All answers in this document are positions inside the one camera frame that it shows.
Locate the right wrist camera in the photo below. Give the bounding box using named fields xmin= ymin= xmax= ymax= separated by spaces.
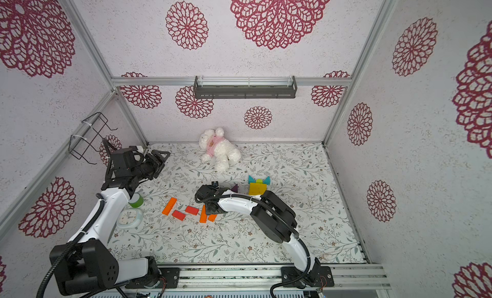
xmin=195 ymin=181 xmax=219 ymax=203

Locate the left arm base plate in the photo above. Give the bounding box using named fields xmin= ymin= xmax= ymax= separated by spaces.
xmin=126 ymin=267 xmax=180 ymax=290

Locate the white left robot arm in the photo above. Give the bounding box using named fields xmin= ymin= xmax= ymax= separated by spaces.
xmin=36 ymin=146 xmax=170 ymax=297

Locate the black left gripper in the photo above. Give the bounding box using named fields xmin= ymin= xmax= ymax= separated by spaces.
xmin=131 ymin=150 xmax=170 ymax=182

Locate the right red block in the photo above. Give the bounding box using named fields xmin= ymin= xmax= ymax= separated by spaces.
xmin=185 ymin=206 xmax=199 ymax=216

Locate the red block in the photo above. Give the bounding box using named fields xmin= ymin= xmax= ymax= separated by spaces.
xmin=185 ymin=206 xmax=199 ymax=216
xmin=172 ymin=210 xmax=186 ymax=221

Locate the grey wall shelf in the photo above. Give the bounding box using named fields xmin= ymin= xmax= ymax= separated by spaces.
xmin=192 ymin=77 xmax=297 ymax=100

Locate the black wire wall rack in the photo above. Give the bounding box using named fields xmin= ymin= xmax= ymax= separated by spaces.
xmin=67 ymin=112 xmax=117 ymax=165

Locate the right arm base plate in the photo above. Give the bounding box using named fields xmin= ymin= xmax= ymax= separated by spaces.
xmin=281 ymin=266 xmax=334 ymax=289

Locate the white teddy bear pink shirt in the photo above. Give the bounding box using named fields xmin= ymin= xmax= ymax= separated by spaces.
xmin=199 ymin=127 xmax=242 ymax=173

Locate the left red block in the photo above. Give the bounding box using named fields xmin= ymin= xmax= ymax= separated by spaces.
xmin=172 ymin=210 xmax=186 ymax=221

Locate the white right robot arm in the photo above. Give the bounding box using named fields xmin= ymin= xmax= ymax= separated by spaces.
xmin=195 ymin=185 xmax=321 ymax=297

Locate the green tape roll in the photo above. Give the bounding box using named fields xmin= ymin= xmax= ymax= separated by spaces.
xmin=128 ymin=193 xmax=144 ymax=208

